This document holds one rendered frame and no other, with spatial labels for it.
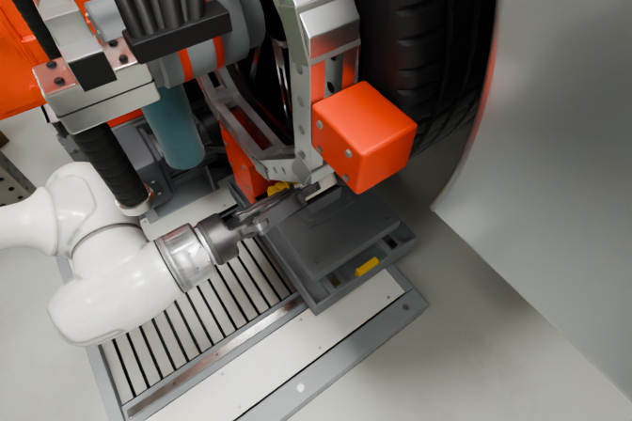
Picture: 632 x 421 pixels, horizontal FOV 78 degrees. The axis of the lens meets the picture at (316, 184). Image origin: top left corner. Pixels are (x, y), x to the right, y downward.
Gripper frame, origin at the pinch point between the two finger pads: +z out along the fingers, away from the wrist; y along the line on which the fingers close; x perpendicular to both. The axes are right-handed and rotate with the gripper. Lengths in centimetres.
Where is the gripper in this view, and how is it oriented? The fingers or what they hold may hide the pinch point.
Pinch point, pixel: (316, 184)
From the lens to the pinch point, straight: 66.2
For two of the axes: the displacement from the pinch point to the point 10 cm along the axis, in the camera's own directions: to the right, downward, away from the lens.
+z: 8.2, -4.6, 3.4
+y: 4.1, 0.4, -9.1
